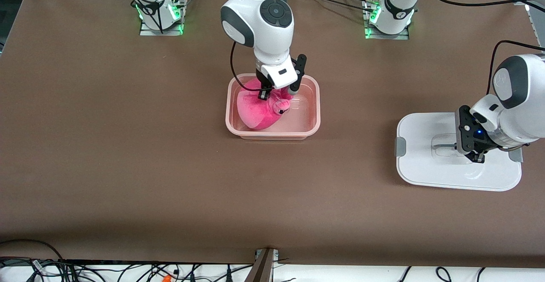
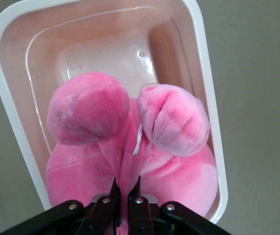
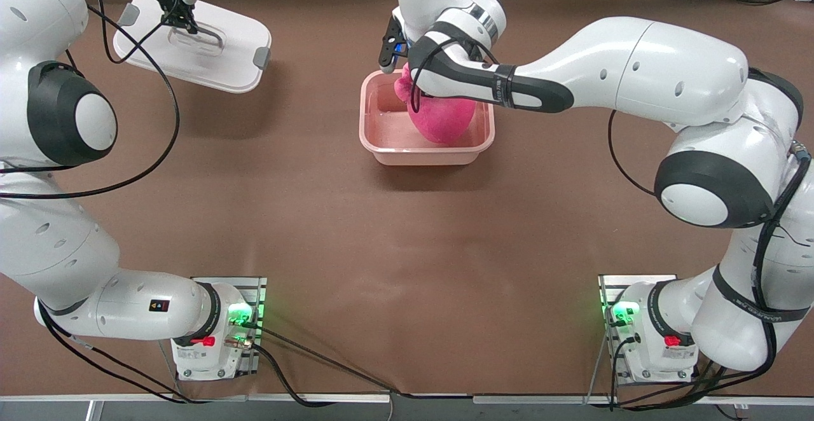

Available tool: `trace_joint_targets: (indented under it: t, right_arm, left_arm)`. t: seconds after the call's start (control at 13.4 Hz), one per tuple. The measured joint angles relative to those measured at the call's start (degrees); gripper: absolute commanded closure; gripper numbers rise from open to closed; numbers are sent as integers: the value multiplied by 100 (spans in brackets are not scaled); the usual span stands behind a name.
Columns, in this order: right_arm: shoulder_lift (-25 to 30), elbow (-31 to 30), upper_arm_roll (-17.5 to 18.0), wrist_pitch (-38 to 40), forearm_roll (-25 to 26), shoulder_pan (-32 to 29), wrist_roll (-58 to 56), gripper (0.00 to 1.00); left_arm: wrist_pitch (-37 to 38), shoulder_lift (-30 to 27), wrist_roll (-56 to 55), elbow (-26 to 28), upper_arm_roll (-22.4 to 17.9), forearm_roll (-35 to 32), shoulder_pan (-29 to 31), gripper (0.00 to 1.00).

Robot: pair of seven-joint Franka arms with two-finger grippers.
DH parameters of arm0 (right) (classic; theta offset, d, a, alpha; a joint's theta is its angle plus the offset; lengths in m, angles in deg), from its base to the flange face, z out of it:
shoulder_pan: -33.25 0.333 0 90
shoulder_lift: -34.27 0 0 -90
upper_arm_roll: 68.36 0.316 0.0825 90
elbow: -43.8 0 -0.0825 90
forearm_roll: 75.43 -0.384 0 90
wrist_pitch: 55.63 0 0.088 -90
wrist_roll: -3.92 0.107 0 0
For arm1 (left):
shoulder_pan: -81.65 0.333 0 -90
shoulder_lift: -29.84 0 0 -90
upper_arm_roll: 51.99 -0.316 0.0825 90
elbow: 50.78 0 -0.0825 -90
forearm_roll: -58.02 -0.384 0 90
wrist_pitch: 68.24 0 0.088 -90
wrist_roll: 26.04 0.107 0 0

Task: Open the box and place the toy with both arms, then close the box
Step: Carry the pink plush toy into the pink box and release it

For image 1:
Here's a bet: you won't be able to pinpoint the pink plush toy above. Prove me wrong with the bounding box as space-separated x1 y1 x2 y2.
237 79 294 130

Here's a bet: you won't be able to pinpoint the white box lid grey clips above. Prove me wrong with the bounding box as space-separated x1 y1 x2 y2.
396 112 522 192

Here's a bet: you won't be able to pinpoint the pink plastic box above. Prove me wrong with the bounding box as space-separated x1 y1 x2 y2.
225 73 321 141

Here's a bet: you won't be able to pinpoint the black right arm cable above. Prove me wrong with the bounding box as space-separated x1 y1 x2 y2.
230 39 258 89

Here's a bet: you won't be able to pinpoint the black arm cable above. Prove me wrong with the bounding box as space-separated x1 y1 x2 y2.
421 0 545 96
230 39 258 89

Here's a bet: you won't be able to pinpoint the thin black table cable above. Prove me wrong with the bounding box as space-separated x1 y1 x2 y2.
291 0 372 12

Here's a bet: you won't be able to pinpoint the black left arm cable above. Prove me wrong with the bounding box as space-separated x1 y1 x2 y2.
421 0 545 96

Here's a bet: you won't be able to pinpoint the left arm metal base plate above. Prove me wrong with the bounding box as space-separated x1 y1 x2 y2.
364 0 410 40

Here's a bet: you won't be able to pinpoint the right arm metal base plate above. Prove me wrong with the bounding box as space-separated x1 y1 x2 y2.
140 1 184 36

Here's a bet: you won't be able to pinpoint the brown post with metal bracket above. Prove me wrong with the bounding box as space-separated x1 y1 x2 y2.
245 248 279 282

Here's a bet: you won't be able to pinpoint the black looped cable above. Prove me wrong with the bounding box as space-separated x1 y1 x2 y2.
0 239 65 262

